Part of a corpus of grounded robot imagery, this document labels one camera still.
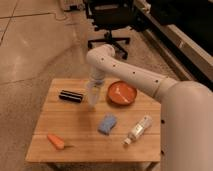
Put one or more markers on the translucent white cup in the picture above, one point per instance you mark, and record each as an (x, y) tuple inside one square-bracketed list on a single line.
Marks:
[(93, 93)]

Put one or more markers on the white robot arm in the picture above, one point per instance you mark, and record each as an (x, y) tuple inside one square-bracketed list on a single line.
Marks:
[(186, 141)]

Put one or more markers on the orange ceramic bowl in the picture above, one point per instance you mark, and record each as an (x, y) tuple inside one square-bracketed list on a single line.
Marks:
[(121, 93)]

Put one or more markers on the blue sponge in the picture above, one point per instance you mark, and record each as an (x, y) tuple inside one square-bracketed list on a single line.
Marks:
[(106, 124)]

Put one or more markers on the black rectangular case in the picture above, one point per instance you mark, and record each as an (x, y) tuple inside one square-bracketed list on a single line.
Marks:
[(71, 96)]

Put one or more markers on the wooden table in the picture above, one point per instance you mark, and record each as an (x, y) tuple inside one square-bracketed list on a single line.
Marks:
[(77, 124)]

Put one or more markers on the clear plastic bottle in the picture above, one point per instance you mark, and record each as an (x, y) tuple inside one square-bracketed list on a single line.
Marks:
[(138, 130)]

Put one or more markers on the black office chair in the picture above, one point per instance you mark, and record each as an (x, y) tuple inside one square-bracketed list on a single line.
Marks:
[(110, 15)]

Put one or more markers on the orange toy carrot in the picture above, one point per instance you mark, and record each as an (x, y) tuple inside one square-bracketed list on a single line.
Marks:
[(57, 142)]

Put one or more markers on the long workbench with rail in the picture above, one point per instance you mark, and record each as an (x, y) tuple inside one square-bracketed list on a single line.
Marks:
[(186, 28)]

